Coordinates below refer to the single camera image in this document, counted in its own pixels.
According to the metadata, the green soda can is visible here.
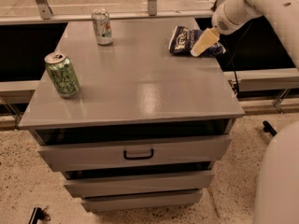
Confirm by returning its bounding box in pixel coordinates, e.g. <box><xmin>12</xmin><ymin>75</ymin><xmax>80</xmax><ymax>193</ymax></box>
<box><xmin>45</xmin><ymin>51</ymin><xmax>80</xmax><ymax>98</ymax></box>

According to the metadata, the blue chip bag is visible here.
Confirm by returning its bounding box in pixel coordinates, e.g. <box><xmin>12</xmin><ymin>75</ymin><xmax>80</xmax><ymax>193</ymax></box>
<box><xmin>168</xmin><ymin>26</ymin><xmax>226</xmax><ymax>57</ymax></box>

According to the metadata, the small black floor object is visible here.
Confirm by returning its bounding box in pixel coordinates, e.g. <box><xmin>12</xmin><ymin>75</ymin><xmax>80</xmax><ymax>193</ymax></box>
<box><xmin>28</xmin><ymin>207</ymin><xmax>50</xmax><ymax>224</ymax></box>

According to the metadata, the grey drawer cabinet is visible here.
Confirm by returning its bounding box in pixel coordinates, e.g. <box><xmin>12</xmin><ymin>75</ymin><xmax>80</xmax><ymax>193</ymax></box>
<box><xmin>18</xmin><ymin>17</ymin><xmax>246</xmax><ymax>214</ymax></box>

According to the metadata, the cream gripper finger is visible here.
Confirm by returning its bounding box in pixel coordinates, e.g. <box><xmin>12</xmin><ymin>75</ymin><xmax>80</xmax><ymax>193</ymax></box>
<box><xmin>191</xmin><ymin>28</ymin><xmax>220</xmax><ymax>57</ymax></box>

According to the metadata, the top grey drawer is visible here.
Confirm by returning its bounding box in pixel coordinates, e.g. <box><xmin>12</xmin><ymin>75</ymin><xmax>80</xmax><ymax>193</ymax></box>
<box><xmin>38</xmin><ymin>134</ymin><xmax>232</xmax><ymax>172</ymax></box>

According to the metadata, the left metal frame post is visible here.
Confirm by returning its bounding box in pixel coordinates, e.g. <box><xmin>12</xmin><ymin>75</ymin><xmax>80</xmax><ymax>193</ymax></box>
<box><xmin>35</xmin><ymin>0</ymin><xmax>52</xmax><ymax>20</ymax></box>

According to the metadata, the middle grey drawer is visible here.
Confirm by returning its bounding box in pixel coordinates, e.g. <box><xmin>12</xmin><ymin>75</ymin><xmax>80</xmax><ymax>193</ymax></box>
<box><xmin>64</xmin><ymin>170</ymin><xmax>214</xmax><ymax>198</ymax></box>

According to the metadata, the white 7up can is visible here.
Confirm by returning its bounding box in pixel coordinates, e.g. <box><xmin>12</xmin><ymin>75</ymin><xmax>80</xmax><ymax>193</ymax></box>
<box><xmin>92</xmin><ymin>9</ymin><xmax>113</xmax><ymax>46</ymax></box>

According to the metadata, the bottom grey drawer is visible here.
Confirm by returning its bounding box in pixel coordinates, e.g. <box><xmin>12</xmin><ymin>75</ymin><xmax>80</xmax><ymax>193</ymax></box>
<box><xmin>81</xmin><ymin>189</ymin><xmax>202</xmax><ymax>213</ymax></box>

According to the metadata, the black cable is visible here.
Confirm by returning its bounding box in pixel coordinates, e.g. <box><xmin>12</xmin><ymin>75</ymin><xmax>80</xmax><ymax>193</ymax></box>
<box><xmin>225</xmin><ymin>21</ymin><xmax>253</xmax><ymax>95</ymax></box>

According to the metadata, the grey drawer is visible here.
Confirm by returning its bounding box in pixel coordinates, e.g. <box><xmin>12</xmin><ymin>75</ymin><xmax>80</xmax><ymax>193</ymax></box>
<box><xmin>38</xmin><ymin>134</ymin><xmax>232</xmax><ymax>172</ymax></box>
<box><xmin>64</xmin><ymin>170</ymin><xmax>214</xmax><ymax>198</ymax></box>
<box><xmin>81</xmin><ymin>189</ymin><xmax>202</xmax><ymax>213</ymax></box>

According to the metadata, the horizontal metal rail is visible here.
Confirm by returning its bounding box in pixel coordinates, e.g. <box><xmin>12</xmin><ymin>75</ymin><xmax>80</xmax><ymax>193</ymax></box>
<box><xmin>0</xmin><ymin>9</ymin><xmax>213</xmax><ymax>25</ymax></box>

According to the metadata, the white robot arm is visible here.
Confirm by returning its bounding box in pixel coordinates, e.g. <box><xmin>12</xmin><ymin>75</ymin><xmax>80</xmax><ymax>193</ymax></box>
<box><xmin>191</xmin><ymin>0</ymin><xmax>299</xmax><ymax>224</ymax></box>

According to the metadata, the black metal pole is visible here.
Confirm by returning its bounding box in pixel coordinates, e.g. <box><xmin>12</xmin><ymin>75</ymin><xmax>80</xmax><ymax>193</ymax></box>
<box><xmin>263</xmin><ymin>120</ymin><xmax>277</xmax><ymax>136</ymax></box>

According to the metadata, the black drawer handle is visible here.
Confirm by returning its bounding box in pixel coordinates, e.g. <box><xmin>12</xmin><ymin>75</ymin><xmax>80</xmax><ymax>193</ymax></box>
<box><xmin>123</xmin><ymin>148</ymin><xmax>154</xmax><ymax>161</ymax></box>

